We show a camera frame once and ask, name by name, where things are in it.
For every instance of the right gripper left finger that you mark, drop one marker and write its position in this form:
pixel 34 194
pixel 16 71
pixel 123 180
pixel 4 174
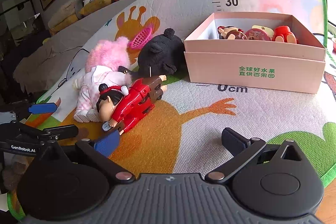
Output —
pixel 67 182

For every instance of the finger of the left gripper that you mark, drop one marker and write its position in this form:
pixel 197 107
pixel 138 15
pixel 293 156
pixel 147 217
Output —
pixel 23 110
pixel 47 132

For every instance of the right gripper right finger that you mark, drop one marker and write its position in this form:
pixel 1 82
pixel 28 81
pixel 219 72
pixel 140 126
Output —
pixel 272 180

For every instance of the pink haired plush doll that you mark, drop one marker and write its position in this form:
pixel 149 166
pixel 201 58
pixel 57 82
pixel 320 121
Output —
pixel 101 67

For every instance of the pink toy net scoop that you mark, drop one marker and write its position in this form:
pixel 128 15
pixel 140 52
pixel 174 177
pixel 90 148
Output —
pixel 141 37

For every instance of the red plastic figure keychain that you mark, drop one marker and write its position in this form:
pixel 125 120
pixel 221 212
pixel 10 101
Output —
pixel 284 34

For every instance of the round pink toy disc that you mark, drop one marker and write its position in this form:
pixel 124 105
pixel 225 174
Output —
pixel 257 34

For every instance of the yellow plastic keychain toy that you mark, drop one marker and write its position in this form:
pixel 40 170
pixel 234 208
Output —
pixel 267 30

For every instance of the red dress girl figurine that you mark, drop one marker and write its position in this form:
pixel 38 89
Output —
pixel 122 107

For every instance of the colourful children play mat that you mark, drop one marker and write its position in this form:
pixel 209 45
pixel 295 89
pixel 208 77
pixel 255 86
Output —
pixel 182 132

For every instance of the pink cardboard box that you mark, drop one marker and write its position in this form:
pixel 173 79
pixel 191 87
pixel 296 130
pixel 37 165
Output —
pixel 255 63

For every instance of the black plush toy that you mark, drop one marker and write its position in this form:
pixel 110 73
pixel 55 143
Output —
pixel 162 55

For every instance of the brown haired figurine in box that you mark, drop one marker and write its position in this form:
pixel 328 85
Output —
pixel 231 33

